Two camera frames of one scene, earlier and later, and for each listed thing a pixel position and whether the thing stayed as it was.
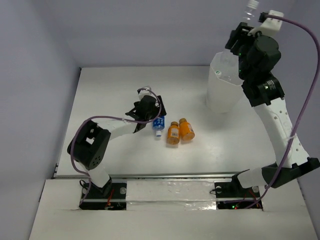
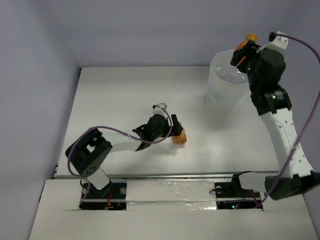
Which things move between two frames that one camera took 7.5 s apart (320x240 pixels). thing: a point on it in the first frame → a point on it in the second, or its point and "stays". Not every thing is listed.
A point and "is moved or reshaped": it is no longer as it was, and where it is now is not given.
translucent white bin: [224, 91] stays
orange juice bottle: [187, 131] is moved or reshaped
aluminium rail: [81, 176] stays
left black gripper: [159, 107] → [173, 125]
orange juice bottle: [173, 135] is moved or reshaped
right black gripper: [241, 34] → [249, 50]
